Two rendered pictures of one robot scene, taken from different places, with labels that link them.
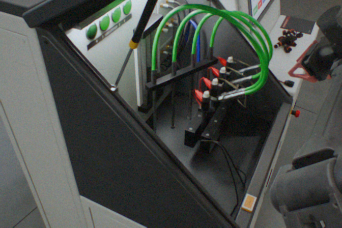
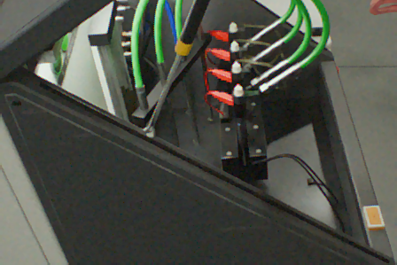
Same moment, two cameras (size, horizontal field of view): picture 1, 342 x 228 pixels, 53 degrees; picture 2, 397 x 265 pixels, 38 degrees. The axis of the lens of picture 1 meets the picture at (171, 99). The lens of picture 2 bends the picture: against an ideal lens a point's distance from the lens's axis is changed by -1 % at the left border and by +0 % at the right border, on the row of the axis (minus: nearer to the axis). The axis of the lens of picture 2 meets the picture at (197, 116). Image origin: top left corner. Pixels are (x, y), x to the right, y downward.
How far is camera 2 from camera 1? 30 cm
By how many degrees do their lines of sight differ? 16
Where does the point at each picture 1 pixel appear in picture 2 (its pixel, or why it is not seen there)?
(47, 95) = (23, 195)
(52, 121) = (37, 235)
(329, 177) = not seen: outside the picture
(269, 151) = (350, 136)
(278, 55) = not seen: outside the picture
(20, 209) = not seen: outside the picture
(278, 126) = (338, 98)
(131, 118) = (195, 167)
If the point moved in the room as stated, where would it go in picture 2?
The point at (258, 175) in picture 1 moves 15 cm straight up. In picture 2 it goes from (359, 175) to (364, 123)
